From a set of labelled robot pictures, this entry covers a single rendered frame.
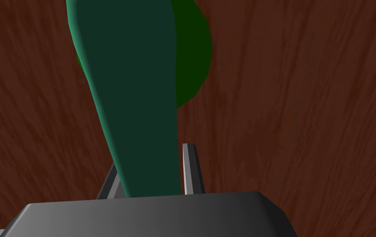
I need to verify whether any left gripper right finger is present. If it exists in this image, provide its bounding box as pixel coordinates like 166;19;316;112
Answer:
182;143;206;195

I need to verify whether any green door handle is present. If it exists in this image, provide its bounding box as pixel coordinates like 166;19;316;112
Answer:
65;0;213;199

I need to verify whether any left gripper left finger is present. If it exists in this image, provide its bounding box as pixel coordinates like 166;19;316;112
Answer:
96;162;128;200

